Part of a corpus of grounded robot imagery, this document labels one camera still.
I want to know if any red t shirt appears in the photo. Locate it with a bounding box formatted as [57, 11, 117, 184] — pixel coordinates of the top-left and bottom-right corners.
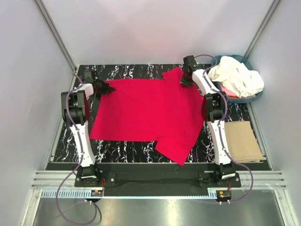
[90, 68, 204, 165]

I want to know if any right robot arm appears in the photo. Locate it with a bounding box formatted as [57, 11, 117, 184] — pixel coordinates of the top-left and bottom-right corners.
[181, 55, 236, 187]

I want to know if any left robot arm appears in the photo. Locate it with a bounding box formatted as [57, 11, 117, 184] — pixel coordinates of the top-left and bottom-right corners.
[61, 70, 116, 187]

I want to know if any teal laundry basket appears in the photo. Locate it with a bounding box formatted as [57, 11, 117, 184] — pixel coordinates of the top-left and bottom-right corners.
[211, 55, 263, 103]

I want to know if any white t shirt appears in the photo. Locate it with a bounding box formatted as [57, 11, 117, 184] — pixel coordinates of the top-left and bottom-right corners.
[208, 56, 264, 98]

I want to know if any pink t shirt in basket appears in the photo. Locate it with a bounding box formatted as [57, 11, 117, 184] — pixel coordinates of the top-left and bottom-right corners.
[221, 86, 256, 99]

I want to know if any folded beige t shirt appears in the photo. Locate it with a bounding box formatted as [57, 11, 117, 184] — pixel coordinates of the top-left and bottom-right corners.
[225, 121, 263, 163]

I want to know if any left connector board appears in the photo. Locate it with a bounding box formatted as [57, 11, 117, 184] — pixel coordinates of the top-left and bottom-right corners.
[91, 190, 103, 197]

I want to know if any connector board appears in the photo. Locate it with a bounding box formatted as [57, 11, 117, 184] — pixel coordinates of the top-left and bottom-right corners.
[91, 190, 103, 197]
[217, 190, 232, 202]

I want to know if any right connector board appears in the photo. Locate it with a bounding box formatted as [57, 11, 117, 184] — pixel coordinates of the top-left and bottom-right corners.
[217, 190, 232, 202]

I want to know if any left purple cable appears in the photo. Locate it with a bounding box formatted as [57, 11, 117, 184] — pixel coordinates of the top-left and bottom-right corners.
[55, 74, 102, 226]

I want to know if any purple cable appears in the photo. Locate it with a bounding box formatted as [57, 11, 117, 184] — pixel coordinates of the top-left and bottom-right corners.
[55, 74, 102, 226]
[194, 54, 254, 204]

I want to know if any left frame post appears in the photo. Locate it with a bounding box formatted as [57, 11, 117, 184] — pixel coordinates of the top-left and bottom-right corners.
[33, 0, 77, 72]

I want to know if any frame post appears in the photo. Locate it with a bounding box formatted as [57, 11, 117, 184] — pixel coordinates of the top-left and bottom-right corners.
[33, 0, 77, 72]
[244, 0, 282, 59]

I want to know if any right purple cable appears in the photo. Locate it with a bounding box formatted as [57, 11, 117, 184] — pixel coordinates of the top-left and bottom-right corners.
[194, 54, 254, 204]

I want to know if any aluminium front rail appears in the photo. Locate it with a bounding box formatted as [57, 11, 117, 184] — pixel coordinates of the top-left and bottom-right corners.
[32, 170, 286, 189]

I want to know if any right frame post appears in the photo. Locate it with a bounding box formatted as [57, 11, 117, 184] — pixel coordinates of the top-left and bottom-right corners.
[244, 0, 282, 59]

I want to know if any slotted cable duct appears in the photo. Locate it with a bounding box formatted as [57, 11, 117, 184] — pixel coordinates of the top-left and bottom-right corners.
[42, 188, 217, 199]

